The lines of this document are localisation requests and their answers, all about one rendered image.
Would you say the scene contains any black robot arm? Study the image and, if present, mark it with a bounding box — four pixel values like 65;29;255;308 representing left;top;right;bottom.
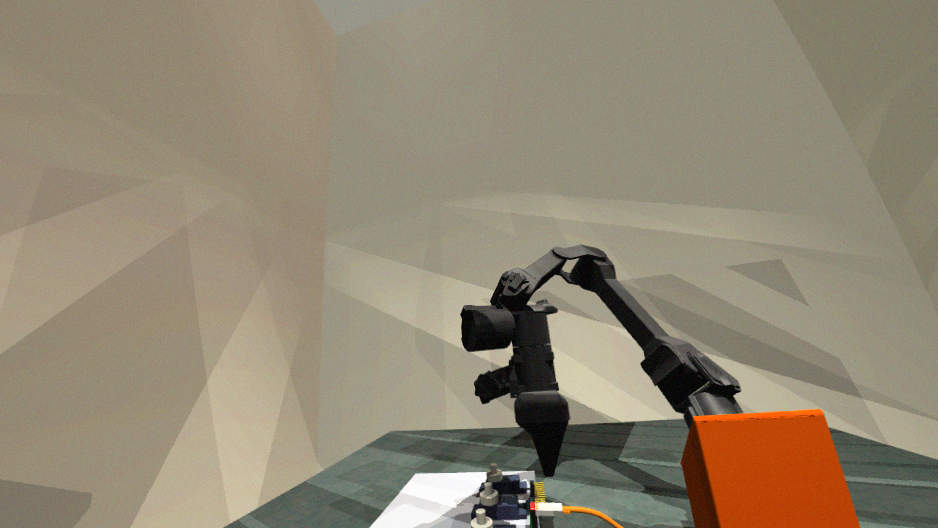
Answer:
460;245;744;429

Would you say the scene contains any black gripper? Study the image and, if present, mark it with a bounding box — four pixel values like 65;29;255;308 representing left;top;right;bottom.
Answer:
513;345;570;477

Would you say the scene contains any black pin header strip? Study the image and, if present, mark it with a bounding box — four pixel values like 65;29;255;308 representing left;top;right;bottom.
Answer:
529;480;538;528

